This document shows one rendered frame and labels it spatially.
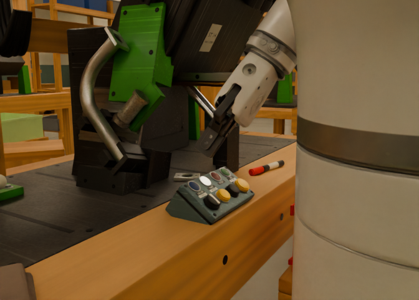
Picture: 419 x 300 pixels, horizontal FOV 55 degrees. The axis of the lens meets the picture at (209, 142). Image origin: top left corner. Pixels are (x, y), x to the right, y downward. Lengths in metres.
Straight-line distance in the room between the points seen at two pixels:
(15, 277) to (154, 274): 0.15
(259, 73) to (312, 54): 0.42
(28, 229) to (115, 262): 0.19
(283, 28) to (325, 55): 0.45
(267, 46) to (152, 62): 0.30
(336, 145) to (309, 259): 0.06
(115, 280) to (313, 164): 0.36
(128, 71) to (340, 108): 0.74
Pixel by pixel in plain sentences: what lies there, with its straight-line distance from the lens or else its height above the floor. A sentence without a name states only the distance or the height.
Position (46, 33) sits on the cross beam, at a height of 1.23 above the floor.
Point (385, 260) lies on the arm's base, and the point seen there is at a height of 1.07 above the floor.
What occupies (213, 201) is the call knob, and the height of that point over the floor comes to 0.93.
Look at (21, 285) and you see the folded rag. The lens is 0.46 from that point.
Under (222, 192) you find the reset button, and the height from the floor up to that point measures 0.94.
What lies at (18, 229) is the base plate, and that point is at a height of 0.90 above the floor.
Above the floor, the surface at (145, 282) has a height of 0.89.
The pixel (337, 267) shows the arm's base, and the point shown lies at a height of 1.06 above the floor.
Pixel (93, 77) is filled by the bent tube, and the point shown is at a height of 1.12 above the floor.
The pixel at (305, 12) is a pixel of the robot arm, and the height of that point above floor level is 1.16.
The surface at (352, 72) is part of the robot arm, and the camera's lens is 0.16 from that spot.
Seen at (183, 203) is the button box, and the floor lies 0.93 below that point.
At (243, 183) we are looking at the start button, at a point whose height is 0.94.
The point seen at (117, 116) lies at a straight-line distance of 0.82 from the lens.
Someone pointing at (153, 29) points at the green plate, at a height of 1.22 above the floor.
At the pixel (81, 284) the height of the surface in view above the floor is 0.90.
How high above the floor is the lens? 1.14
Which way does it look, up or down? 10 degrees down
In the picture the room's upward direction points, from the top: straight up
